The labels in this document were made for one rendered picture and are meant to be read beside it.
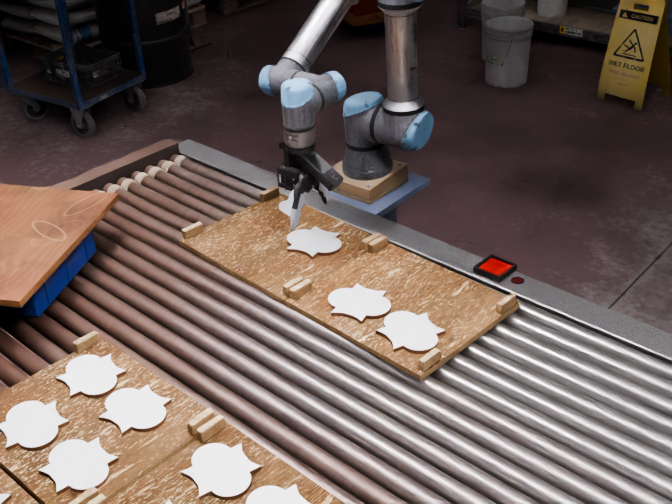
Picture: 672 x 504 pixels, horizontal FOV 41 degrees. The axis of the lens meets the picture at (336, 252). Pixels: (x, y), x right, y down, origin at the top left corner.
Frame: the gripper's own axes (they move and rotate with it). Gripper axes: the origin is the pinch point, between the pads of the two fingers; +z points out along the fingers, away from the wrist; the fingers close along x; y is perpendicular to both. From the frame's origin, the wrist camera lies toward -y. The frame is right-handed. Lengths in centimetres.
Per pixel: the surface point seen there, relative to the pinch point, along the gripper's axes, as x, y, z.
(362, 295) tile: 15.0, -23.6, 6.7
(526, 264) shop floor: -156, -1, 101
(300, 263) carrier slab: 9.2, -2.2, 7.8
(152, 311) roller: 40.5, 18.8, 10.0
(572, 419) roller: 28, -79, 10
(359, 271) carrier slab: 5.3, -16.8, 7.8
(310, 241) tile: 0.7, 0.4, 6.7
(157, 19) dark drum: -246, 283, 58
